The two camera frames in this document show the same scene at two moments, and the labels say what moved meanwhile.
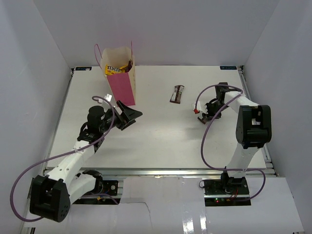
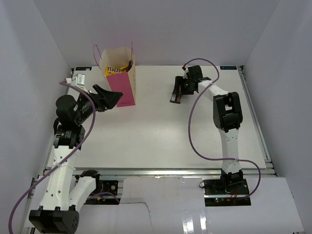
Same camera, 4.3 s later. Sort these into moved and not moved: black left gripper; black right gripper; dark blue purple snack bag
Moved: black right gripper; black left gripper
Not moved: dark blue purple snack bag
